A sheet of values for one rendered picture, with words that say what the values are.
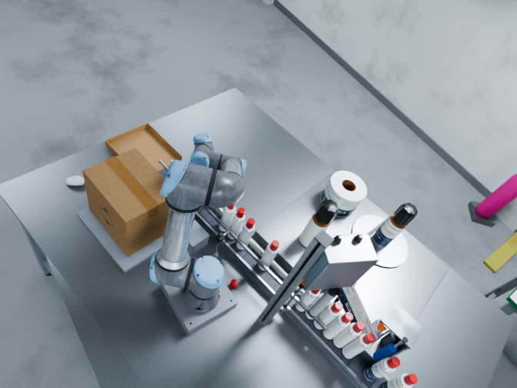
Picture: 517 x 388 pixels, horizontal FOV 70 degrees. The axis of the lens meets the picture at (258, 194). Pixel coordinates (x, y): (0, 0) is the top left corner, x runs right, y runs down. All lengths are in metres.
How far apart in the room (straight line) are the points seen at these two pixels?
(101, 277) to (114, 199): 0.35
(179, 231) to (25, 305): 1.54
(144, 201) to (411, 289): 1.31
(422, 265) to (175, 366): 1.29
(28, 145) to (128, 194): 1.88
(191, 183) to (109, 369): 0.78
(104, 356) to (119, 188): 0.62
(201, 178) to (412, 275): 1.30
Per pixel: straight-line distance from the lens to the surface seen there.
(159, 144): 2.11
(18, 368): 2.49
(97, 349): 1.57
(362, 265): 1.16
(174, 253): 1.30
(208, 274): 1.37
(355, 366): 1.69
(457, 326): 2.13
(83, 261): 1.72
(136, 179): 1.57
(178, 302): 1.56
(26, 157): 3.24
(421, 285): 2.04
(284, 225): 1.85
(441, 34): 4.34
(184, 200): 1.10
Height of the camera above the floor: 2.34
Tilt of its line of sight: 49 degrees down
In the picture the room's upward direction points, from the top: 22 degrees clockwise
